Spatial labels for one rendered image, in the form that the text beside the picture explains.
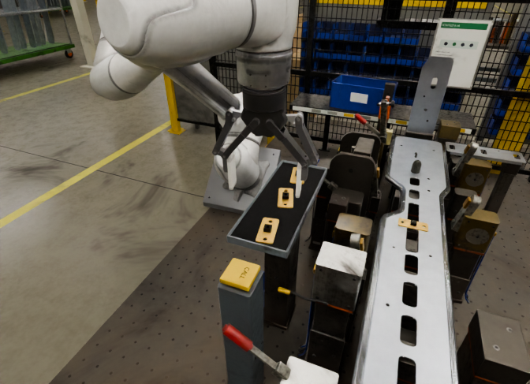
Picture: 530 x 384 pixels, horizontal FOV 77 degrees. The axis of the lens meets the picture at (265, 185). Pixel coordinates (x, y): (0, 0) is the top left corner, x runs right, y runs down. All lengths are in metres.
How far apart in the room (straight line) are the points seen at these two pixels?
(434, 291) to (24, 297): 2.23
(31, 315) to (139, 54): 2.13
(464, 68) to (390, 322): 1.41
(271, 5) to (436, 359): 0.70
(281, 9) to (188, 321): 0.95
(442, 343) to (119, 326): 0.91
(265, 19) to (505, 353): 0.74
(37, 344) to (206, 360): 1.33
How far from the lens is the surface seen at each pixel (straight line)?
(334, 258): 0.78
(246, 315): 0.70
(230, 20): 0.45
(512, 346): 0.87
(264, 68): 0.54
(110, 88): 0.95
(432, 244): 1.06
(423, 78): 1.68
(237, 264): 0.68
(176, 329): 1.18
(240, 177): 1.35
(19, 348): 2.31
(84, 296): 2.37
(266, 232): 0.74
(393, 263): 0.96
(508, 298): 1.47
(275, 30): 0.52
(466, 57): 1.95
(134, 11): 0.40
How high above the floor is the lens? 1.65
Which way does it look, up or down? 33 degrees down
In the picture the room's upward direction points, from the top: straight up
